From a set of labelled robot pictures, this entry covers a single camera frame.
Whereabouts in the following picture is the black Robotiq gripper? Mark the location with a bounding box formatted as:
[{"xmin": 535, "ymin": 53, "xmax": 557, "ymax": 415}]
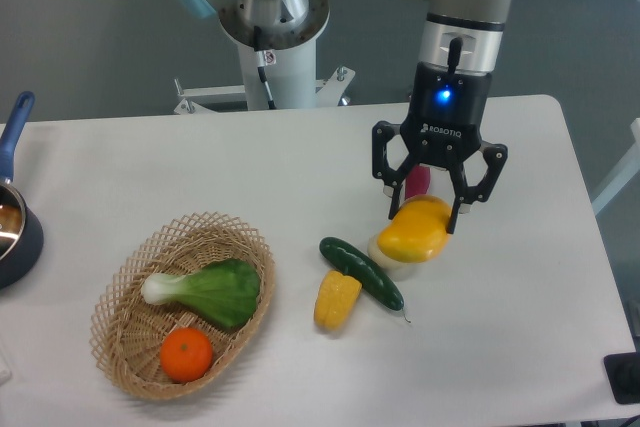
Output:
[{"xmin": 372, "ymin": 63, "xmax": 508, "ymax": 235}]

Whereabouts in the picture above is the yellow orange toy mango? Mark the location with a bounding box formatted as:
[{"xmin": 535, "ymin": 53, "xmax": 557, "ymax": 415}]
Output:
[{"xmin": 375, "ymin": 195, "xmax": 451, "ymax": 264}]

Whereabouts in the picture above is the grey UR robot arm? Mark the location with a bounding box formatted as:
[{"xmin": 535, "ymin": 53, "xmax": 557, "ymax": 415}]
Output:
[{"xmin": 180, "ymin": 0, "xmax": 511, "ymax": 214}]

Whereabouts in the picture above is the magenta toy vegetable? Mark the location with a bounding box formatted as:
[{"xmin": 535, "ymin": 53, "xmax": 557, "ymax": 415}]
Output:
[{"xmin": 404, "ymin": 164, "xmax": 431, "ymax": 201}]

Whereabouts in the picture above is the white round toy vegetable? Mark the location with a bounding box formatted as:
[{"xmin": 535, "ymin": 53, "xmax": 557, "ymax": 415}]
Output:
[{"xmin": 367, "ymin": 236, "xmax": 420, "ymax": 281}]

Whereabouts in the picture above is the dark green toy cucumber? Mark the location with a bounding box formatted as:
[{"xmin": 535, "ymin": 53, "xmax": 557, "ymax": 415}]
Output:
[{"xmin": 319, "ymin": 237, "xmax": 409, "ymax": 322}]

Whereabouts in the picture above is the yellow toy bell pepper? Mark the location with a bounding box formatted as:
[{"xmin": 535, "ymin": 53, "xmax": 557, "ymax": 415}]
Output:
[{"xmin": 314, "ymin": 270, "xmax": 362, "ymax": 331}]

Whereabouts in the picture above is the green toy bok choy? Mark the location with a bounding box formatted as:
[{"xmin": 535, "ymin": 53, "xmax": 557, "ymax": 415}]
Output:
[{"xmin": 141, "ymin": 258, "xmax": 261, "ymax": 329}]

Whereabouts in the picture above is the black device at edge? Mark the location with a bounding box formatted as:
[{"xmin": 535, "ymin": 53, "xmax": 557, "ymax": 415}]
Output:
[{"xmin": 603, "ymin": 352, "xmax": 639, "ymax": 405}]

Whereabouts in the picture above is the woven wicker basket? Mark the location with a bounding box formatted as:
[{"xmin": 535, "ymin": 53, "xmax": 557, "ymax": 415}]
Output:
[{"xmin": 90, "ymin": 212, "xmax": 275, "ymax": 400}]

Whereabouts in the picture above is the orange toy tangerine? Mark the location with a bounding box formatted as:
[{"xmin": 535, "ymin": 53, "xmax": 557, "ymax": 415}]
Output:
[{"xmin": 160, "ymin": 328, "xmax": 213, "ymax": 383}]

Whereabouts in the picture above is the dark blue saucepan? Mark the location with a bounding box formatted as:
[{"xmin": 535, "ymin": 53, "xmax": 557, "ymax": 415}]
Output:
[{"xmin": 1, "ymin": 91, "xmax": 44, "ymax": 289}]

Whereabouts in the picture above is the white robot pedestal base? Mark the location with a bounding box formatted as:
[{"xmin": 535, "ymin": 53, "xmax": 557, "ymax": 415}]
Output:
[{"xmin": 172, "ymin": 0, "xmax": 357, "ymax": 116}]

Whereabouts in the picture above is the white frame at right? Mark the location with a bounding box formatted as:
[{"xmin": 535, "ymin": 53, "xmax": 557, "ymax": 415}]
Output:
[{"xmin": 591, "ymin": 118, "xmax": 639, "ymax": 216}]

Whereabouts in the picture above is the black cable on pedestal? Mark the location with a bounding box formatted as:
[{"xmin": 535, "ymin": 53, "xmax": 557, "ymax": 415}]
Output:
[{"xmin": 251, "ymin": 25, "xmax": 278, "ymax": 111}]

